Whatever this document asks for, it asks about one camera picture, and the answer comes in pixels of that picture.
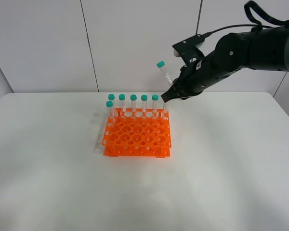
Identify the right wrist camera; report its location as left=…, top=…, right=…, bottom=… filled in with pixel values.
left=172, top=34, right=205, bottom=57

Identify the test tube with teal cap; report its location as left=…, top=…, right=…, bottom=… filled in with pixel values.
left=157, top=61, right=173, bottom=87

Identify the test tube second row left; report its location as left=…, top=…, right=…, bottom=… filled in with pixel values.
left=106, top=101, right=115, bottom=120

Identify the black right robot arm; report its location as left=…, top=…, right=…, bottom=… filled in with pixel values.
left=161, top=26, right=289, bottom=102

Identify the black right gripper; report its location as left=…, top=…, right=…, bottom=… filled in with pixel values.
left=161, top=51, right=231, bottom=103

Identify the orange test tube rack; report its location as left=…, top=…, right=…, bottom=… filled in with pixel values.
left=102, top=108, right=171, bottom=158

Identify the black right camera cable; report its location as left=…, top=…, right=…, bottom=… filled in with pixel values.
left=203, top=0, right=289, bottom=38

